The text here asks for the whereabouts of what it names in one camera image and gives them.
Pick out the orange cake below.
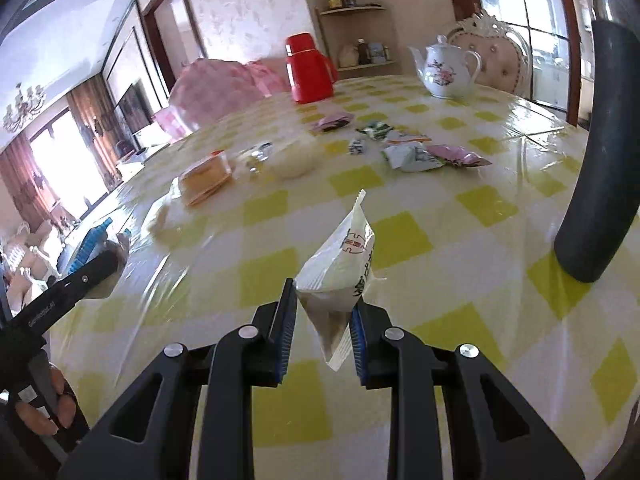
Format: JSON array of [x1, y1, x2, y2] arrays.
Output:
[[178, 150, 232, 206]]

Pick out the white triangular snack packet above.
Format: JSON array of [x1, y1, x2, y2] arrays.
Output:
[[294, 190, 375, 372]]

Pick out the orange white snack packet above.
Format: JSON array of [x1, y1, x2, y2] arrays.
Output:
[[384, 129, 432, 145]]

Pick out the person's left hand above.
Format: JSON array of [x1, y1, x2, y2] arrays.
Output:
[[13, 363, 79, 437]]

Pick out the crystal chandelier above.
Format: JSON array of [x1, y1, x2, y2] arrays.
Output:
[[3, 82, 46, 133]]

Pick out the clear wrapped small snack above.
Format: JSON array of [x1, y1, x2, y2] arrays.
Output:
[[235, 142, 273, 177]]

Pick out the pink checkered covered chair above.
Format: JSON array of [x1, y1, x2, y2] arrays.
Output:
[[153, 58, 291, 140]]

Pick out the white round bun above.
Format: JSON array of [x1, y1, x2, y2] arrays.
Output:
[[269, 138, 321, 179]]

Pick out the black cylindrical bottle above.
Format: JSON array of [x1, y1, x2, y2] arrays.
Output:
[[553, 20, 639, 283]]

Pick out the purple snack packet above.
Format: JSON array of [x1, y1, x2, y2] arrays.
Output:
[[311, 112, 355, 132]]

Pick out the small black white snack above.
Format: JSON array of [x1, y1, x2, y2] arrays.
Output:
[[347, 139, 367, 155]]

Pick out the pink snack packet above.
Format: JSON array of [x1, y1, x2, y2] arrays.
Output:
[[426, 144, 491, 168]]

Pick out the red thermos jug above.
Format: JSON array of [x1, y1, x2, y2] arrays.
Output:
[[285, 32, 337, 104]]

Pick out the wooden corner shelf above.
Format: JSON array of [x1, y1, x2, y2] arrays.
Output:
[[314, 4, 401, 80]]

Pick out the white floral teapot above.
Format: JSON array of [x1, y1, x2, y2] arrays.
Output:
[[409, 35, 483, 100]]

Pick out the cream ornate padded chair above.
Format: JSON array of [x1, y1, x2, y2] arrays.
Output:
[[447, 10, 533, 99]]

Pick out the wall mounted television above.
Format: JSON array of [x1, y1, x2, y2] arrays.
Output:
[[116, 80, 152, 133]]

